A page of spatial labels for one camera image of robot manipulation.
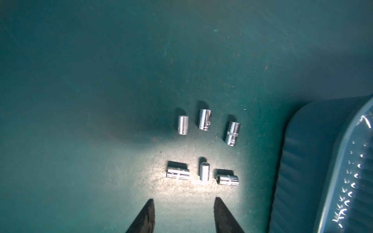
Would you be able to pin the clear plastic storage box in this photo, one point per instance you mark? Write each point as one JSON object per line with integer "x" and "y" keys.
{"x": 325, "y": 176}

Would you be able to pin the green table mat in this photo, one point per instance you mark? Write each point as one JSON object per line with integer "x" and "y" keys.
{"x": 91, "y": 92}

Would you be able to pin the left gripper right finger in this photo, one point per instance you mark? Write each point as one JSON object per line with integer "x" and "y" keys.
{"x": 224, "y": 220}

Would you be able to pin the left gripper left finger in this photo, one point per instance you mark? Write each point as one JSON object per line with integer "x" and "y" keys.
{"x": 145, "y": 221}

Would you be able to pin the twelfth chrome socket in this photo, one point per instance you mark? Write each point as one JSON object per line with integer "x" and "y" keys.
{"x": 178, "y": 173}

